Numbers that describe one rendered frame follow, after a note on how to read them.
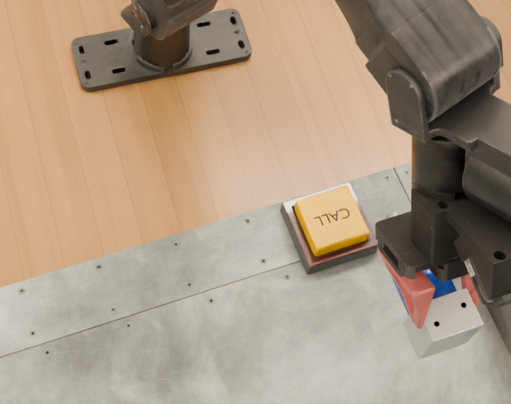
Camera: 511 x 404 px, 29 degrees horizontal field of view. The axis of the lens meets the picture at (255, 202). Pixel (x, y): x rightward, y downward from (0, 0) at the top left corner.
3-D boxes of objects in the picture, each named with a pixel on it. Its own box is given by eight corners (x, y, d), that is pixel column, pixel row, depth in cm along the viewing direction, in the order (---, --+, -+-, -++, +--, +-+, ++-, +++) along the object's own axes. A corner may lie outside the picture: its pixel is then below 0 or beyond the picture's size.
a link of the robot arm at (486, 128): (593, 192, 75) (595, 62, 67) (513, 256, 72) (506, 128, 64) (477, 131, 82) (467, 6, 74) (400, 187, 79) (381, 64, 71)
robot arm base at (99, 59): (258, 18, 110) (240, -32, 113) (77, 53, 106) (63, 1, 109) (253, 59, 117) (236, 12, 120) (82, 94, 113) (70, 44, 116)
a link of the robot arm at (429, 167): (511, 190, 78) (517, 115, 74) (459, 221, 76) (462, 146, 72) (447, 154, 83) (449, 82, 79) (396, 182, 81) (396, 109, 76)
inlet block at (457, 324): (362, 233, 96) (373, 209, 91) (409, 219, 97) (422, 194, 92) (418, 360, 91) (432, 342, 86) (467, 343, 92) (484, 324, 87)
